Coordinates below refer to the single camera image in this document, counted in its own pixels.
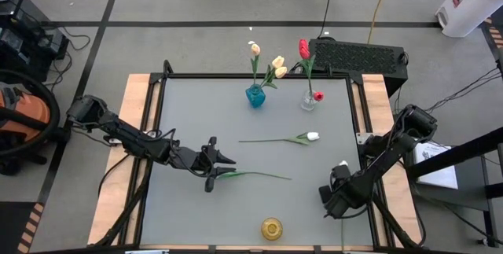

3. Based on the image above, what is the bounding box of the orange shop vacuum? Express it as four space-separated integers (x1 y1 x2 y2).
0 68 72 176

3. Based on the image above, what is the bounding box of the cream artificial tulip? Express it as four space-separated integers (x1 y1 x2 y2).
259 66 288 90
249 42 262 90
261 54 286 89

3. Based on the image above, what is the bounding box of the blue glass vase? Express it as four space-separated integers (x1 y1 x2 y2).
245 83 267 109

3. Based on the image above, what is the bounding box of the black cable bundle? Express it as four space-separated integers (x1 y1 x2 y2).
424 67 503 116

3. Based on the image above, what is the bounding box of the long yellow cable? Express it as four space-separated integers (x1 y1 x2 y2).
367 0 395 46

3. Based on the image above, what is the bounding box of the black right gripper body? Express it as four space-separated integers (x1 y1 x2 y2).
318 178 365 220

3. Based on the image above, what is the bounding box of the white paper sheet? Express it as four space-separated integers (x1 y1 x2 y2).
412 139 460 190

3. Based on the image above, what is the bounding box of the black equipment stack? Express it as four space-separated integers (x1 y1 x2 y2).
0 0 71 84

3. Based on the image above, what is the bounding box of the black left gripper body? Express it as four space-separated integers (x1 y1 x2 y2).
168 135 218 194

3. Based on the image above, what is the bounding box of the white trash bin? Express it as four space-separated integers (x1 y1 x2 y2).
435 0 503 39

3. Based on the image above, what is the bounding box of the black metal cart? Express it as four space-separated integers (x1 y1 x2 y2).
404 126 503 247

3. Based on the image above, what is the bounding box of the long black cable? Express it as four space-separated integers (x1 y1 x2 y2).
317 0 337 39

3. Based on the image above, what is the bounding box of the white label strip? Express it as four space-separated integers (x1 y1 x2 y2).
124 248 171 254

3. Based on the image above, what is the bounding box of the clear glass vase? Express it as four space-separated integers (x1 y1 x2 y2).
300 88 318 112

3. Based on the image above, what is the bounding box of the black perforated computer case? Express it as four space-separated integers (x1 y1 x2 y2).
305 37 409 98

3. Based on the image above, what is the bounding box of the gold textured glass vase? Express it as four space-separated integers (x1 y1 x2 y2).
260 217 284 241

